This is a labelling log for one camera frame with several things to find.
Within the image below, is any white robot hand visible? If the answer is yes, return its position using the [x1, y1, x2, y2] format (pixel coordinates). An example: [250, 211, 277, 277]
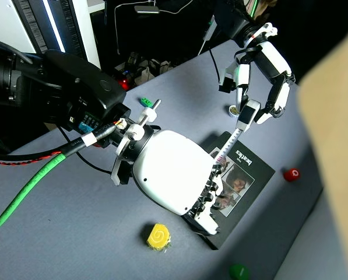
[132, 129, 224, 237]
[234, 40, 296, 125]

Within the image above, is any beige board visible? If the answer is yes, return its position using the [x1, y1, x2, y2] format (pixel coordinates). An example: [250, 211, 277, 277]
[296, 17, 348, 280]

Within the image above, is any yellow swirl toy roll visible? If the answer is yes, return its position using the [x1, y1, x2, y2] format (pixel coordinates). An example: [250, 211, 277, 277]
[146, 223, 172, 251]

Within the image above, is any black Let It Be album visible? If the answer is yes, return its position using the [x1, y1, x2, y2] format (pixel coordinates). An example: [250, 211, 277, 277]
[182, 131, 276, 250]

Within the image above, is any white equipment cabinet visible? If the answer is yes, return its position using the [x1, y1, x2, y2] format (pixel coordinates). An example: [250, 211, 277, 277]
[0, 0, 101, 69]

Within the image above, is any grey tape measure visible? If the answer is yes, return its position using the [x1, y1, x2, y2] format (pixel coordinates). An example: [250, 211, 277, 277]
[213, 99, 262, 167]

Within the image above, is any grey flat adapter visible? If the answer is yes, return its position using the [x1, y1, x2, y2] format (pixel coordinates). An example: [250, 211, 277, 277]
[133, 5, 160, 15]

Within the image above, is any red toy cylinder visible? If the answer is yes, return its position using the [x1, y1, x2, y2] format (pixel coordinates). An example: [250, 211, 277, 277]
[282, 167, 301, 183]

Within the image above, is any green toy cylinder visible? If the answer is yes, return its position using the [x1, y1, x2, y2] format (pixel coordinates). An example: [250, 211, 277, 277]
[229, 264, 251, 280]

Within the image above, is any white hanging cable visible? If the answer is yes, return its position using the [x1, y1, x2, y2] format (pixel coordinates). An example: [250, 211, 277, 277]
[114, 0, 194, 55]

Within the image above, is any red lit power switch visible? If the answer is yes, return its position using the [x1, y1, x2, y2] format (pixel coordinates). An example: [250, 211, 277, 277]
[117, 78, 131, 92]

